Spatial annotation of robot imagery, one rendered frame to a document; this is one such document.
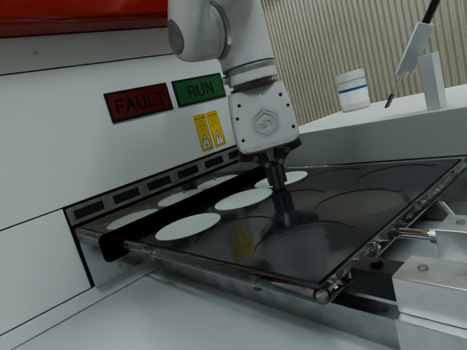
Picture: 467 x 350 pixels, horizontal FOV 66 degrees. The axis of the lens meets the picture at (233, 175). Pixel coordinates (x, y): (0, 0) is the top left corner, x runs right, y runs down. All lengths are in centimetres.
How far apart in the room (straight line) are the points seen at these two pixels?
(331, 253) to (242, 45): 34
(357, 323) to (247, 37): 40
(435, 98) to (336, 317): 39
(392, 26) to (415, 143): 267
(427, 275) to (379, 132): 41
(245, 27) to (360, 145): 29
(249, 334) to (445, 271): 21
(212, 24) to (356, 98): 51
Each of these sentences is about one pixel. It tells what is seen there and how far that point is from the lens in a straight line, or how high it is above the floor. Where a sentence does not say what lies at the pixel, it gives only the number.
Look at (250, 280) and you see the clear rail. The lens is 33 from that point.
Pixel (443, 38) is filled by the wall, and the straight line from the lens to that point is 309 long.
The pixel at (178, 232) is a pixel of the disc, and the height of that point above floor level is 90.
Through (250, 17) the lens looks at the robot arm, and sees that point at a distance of 57.
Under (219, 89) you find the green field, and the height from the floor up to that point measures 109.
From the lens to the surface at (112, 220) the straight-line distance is 59.
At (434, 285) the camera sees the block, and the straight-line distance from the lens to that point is 27.
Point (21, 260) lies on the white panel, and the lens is 58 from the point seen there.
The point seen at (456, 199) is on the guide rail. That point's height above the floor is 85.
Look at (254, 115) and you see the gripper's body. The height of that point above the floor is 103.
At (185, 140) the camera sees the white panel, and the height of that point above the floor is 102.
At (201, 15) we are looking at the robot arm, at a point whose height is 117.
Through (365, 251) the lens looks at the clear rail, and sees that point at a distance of 33.
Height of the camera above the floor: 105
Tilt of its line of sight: 10 degrees down
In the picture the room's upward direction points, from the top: 15 degrees counter-clockwise
